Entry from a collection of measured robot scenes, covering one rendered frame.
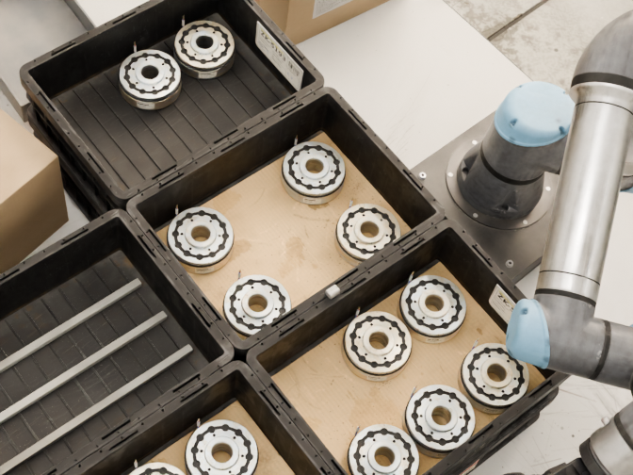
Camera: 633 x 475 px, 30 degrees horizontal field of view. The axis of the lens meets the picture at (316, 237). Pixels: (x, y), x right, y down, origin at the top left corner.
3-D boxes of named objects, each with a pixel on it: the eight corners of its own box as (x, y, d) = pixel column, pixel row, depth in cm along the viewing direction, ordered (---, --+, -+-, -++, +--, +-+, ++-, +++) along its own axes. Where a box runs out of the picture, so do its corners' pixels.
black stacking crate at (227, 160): (321, 125, 201) (329, 86, 191) (434, 251, 191) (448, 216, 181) (125, 242, 186) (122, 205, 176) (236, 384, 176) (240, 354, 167)
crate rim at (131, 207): (328, 90, 193) (330, 82, 191) (447, 221, 183) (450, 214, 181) (121, 211, 178) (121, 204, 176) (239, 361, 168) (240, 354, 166)
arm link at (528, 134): (486, 114, 201) (510, 64, 189) (561, 135, 201) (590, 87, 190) (477, 171, 195) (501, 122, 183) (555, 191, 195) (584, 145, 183)
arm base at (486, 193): (495, 133, 212) (512, 100, 203) (557, 189, 208) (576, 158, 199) (439, 175, 205) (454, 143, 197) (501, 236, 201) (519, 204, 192)
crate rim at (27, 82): (219, -27, 203) (220, -37, 201) (328, 90, 193) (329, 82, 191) (15, 77, 188) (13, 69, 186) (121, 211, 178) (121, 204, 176)
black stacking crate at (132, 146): (218, 10, 211) (219, -34, 201) (320, 123, 201) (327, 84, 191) (24, 113, 196) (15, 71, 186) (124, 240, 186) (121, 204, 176)
